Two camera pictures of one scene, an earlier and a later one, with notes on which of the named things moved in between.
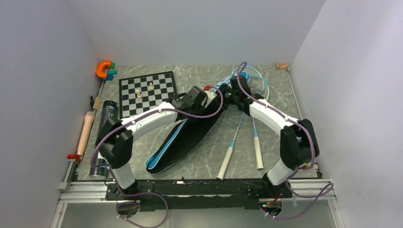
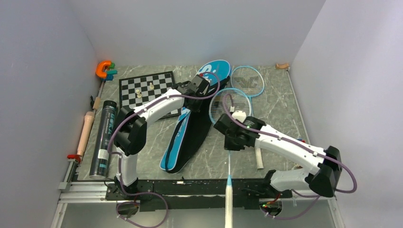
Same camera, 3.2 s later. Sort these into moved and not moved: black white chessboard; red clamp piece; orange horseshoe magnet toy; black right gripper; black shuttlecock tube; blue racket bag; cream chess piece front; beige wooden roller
Moved: blue racket bag; black right gripper
Not moved: orange horseshoe magnet toy; red clamp piece; cream chess piece front; beige wooden roller; black white chessboard; black shuttlecock tube
